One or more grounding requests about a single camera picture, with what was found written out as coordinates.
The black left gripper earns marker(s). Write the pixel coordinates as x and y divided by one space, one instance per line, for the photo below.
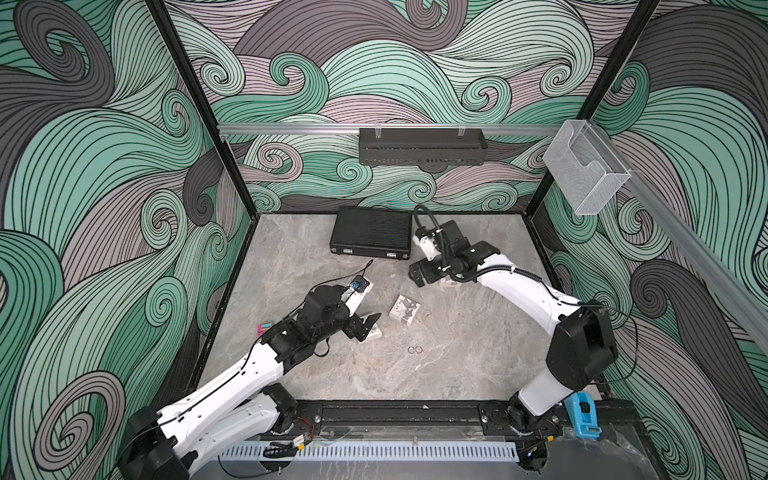
353 322

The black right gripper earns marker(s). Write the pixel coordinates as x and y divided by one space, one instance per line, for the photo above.
424 265

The large white bow gift box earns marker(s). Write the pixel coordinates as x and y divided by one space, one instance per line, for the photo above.
404 310

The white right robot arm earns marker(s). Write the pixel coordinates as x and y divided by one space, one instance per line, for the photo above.
581 346

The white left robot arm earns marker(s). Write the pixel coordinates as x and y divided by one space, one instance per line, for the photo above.
245 400

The small white bow gift box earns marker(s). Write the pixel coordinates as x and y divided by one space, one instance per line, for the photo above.
374 334

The black ribbed hard case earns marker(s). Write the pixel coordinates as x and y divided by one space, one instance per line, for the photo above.
372 232

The pink teal small block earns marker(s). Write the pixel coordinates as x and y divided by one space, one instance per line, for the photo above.
263 328

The blue tape dispenser right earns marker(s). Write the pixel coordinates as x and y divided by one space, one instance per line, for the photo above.
582 413

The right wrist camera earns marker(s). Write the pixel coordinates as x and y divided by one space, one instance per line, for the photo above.
428 246

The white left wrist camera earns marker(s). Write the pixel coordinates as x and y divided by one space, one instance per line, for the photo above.
355 293

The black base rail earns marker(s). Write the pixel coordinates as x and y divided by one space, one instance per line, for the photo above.
332 418

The white slotted cable duct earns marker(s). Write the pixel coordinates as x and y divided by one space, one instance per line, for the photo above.
404 451

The black wall shelf tray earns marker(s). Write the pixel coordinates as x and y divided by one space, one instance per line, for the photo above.
417 146

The clear plastic wall holder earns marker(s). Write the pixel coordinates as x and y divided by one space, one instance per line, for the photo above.
586 166

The black corner frame post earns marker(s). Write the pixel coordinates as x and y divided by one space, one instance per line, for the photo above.
172 40

